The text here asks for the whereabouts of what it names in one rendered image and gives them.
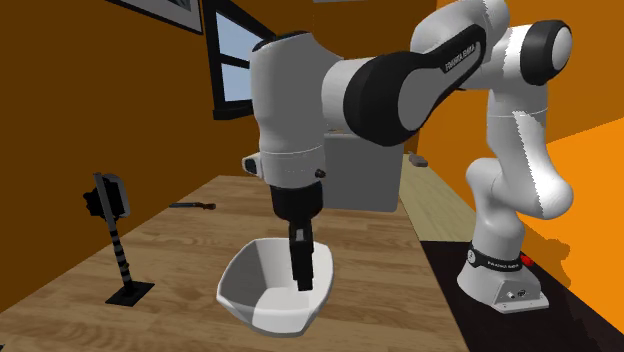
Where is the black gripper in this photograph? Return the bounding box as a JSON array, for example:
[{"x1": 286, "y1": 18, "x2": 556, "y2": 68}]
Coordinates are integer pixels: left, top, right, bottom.
[{"x1": 269, "y1": 182, "x2": 325, "y2": 293}]

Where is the white bowl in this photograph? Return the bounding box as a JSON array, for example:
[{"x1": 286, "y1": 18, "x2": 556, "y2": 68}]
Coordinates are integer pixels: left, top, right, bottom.
[{"x1": 216, "y1": 237, "x2": 336, "y2": 339}]

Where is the grey box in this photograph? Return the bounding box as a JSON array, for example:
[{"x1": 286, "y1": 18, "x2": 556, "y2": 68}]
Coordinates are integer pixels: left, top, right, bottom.
[{"x1": 321, "y1": 130, "x2": 406, "y2": 214}]

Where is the dark pen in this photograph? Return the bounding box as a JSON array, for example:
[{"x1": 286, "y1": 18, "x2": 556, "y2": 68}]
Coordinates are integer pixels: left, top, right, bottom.
[{"x1": 168, "y1": 201, "x2": 217, "y2": 211}]

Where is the black striped stand with device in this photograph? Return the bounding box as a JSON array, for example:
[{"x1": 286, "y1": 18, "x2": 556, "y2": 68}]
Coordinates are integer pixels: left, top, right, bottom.
[{"x1": 82, "y1": 171, "x2": 156, "y2": 308}]

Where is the black robot stand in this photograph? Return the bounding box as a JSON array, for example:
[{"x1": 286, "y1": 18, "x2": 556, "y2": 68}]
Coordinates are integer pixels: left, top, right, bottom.
[{"x1": 420, "y1": 240, "x2": 624, "y2": 352}]

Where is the black framed window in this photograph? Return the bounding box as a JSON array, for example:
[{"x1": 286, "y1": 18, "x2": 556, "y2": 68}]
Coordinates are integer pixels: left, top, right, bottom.
[{"x1": 201, "y1": 0, "x2": 277, "y2": 122}]

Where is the black framed wall picture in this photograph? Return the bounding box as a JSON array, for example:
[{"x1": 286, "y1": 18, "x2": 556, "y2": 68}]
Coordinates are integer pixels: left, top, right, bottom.
[{"x1": 104, "y1": 0, "x2": 205, "y2": 36}]

